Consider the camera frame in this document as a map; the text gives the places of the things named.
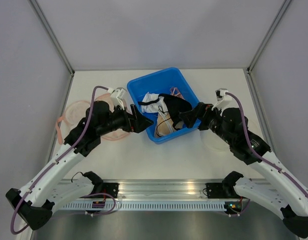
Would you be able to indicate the beige bra in bin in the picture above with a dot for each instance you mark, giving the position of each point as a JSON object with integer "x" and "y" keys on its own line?
{"x": 164, "y": 125}

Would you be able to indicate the aluminium mounting rail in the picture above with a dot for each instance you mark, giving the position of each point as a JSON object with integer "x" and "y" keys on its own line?
{"x": 161, "y": 189}

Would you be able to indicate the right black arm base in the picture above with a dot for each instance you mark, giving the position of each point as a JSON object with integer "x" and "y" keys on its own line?
{"x": 219, "y": 190}

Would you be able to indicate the white slotted cable duct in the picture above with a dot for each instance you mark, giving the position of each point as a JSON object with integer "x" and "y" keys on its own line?
{"x": 88, "y": 205}

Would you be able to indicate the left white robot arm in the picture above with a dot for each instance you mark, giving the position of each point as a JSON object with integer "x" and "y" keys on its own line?
{"x": 40, "y": 198}

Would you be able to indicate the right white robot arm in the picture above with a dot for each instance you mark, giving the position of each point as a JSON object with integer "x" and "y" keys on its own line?
{"x": 290, "y": 201}

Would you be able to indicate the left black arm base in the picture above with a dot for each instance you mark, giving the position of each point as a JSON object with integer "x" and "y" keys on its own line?
{"x": 110, "y": 188}

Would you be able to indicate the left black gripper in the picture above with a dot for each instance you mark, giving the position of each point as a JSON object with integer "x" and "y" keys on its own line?
{"x": 136, "y": 122}

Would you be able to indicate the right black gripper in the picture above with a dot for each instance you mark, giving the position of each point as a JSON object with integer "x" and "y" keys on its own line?
{"x": 201, "y": 110}

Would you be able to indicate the white satin bra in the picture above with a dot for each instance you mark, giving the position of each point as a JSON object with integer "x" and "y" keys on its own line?
{"x": 153, "y": 103}

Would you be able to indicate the black bra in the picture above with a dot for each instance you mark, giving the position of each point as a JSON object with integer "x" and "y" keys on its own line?
{"x": 175, "y": 105}

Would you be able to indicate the white mesh laundry bag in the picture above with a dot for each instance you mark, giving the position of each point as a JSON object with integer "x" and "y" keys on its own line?
{"x": 214, "y": 143}

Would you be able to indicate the blue plastic bin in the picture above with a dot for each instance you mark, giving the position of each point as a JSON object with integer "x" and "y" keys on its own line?
{"x": 161, "y": 82}

